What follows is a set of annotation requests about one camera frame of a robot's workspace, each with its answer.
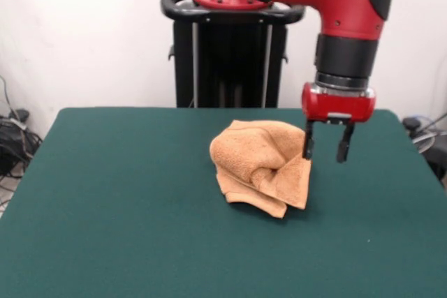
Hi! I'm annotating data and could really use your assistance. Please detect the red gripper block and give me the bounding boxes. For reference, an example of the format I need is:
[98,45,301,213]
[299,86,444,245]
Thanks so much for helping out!
[301,82,377,164]

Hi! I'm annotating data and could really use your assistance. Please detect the tan terry towel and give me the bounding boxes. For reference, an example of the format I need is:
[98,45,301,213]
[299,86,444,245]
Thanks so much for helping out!
[209,119,312,219]

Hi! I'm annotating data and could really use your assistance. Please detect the dark green table cloth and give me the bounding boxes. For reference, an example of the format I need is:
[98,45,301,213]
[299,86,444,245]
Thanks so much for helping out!
[0,107,447,298]

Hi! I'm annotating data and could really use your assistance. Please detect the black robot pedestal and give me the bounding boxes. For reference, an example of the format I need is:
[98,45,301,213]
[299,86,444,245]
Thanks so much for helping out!
[160,0,305,109]

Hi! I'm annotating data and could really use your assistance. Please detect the black cable pile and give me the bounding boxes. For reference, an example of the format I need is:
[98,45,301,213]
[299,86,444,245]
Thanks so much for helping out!
[0,74,45,208]

